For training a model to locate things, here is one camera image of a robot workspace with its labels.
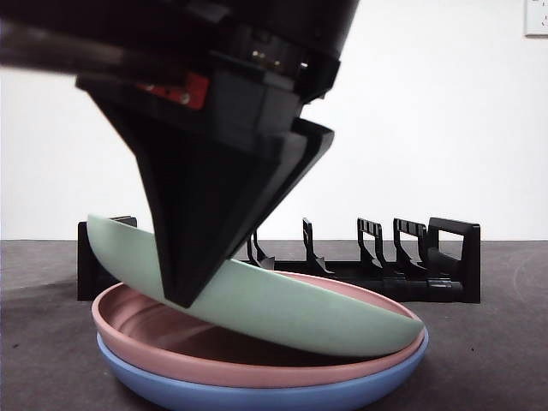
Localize green plate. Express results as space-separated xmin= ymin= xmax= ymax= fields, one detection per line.
xmin=86 ymin=213 xmax=425 ymax=359

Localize pink plate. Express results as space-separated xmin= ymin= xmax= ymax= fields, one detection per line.
xmin=90 ymin=270 xmax=427 ymax=390

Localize blue plate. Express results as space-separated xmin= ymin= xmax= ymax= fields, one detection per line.
xmin=96 ymin=327 xmax=430 ymax=411

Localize black plate rack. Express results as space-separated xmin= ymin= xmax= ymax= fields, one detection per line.
xmin=76 ymin=215 xmax=481 ymax=305

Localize white wall socket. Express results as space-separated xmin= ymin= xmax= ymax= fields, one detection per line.
xmin=524 ymin=0 xmax=548 ymax=38

